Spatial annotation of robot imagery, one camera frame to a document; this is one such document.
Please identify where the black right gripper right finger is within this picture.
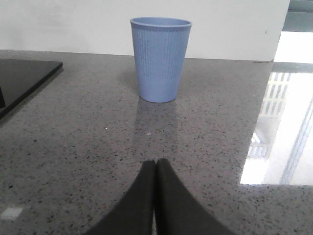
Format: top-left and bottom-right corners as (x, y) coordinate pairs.
(155, 159), (234, 235)

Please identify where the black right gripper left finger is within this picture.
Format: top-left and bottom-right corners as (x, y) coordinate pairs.
(85, 161), (155, 235)

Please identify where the light blue ribbed plastic cup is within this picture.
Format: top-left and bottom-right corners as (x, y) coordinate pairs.
(130, 17), (192, 103)

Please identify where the black glass gas stove top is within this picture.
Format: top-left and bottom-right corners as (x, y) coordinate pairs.
(0, 59), (63, 125)

